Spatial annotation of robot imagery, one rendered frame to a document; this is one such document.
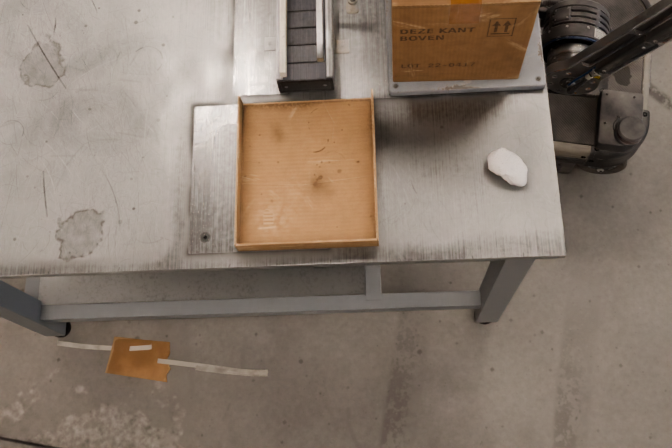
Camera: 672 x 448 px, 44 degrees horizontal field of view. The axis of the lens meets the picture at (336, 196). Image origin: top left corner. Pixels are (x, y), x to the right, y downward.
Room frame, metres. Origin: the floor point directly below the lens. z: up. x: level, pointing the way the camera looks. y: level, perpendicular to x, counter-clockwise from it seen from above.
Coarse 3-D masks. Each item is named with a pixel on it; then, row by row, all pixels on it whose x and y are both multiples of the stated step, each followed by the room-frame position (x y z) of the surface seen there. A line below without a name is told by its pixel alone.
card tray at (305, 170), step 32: (256, 128) 0.69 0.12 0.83; (288, 128) 0.68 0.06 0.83; (320, 128) 0.67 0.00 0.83; (352, 128) 0.65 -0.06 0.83; (256, 160) 0.63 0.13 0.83; (288, 160) 0.61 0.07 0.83; (320, 160) 0.60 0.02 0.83; (352, 160) 0.59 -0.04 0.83; (256, 192) 0.56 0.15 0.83; (288, 192) 0.55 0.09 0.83; (320, 192) 0.54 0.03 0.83; (352, 192) 0.52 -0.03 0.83; (256, 224) 0.50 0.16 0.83; (288, 224) 0.49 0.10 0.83; (320, 224) 0.47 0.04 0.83; (352, 224) 0.46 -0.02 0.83
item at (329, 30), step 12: (276, 0) 0.94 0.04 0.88; (276, 12) 0.91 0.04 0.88; (276, 24) 0.88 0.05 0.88; (276, 36) 0.86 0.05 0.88; (276, 48) 0.83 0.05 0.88; (276, 60) 0.81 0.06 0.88; (276, 72) 0.78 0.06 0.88; (288, 84) 0.76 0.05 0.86; (300, 84) 0.75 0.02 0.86; (312, 84) 0.75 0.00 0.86; (324, 84) 0.74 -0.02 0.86
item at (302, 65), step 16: (288, 0) 0.93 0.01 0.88; (304, 0) 0.92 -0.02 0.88; (288, 16) 0.90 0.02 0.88; (304, 16) 0.89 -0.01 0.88; (288, 32) 0.86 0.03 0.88; (304, 32) 0.85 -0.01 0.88; (288, 48) 0.82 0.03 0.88; (304, 48) 0.82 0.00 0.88; (288, 64) 0.79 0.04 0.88; (304, 64) 0.78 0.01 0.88; (320, 64) 0.78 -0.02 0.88; (288, 80) 0.76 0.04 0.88; (304, 80) 0.75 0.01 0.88
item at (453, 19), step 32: (416, 0) 0.72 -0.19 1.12; (448, 0) 0.71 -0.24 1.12; (480, 0) 0.70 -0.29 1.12; (512, 0) 0.69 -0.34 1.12; (416, 32) 0.71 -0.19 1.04; (448, 32) 0.70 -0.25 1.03; (480, 32) 0.69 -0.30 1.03; (512, 32) 0.68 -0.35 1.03; (416, 64) 0.71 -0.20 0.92; (448, 64) 0.70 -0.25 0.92; (480, 64) 0.69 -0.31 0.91; (512, 64) 0.68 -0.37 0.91
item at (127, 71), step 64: (0, 0) 1.11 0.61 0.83; (64, 0) 1.08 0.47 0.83; (128, 0) 1.04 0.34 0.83; (192, 0) 1.01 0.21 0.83; (256, 0) 0.98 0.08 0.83; (384, 0) 0.92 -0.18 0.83; (0, 64) 0.96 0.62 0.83; (64, 64) 0.92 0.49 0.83; (128, 64) 0.89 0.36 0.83; (192, 64) 0.86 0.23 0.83; (256, 64) 0.83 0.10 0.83; (384, 64) 0.77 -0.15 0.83; (0, 128) 0.81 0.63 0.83; (64, 128) 0.78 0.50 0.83; (128, 128) 0.75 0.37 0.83; (192, 128) 0.72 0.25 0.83; (384, 128) 0.64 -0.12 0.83; (448, 128) 0.61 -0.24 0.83; (512, 128) 0.59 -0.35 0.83; (0, 192) 0.67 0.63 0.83; (64, 192) 0.65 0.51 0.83; (128, 192) 0.62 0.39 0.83; (192, 192) 0.59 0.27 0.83; (384, 192) 0.51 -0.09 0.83; (448, 192) 0.49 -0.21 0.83; (512, 192) 0.46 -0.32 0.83; (0, 256) 0.54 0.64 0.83; (64, 256) 0.52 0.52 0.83; (128, 256) 0.49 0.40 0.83; (192, 256) 0.47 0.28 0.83; (256, 256) 0.44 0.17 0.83; (320, 256) 0.42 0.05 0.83; (384, 256) 0.39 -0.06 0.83; (448, 256) 0.37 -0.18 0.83; (512, 256) 0.34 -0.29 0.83
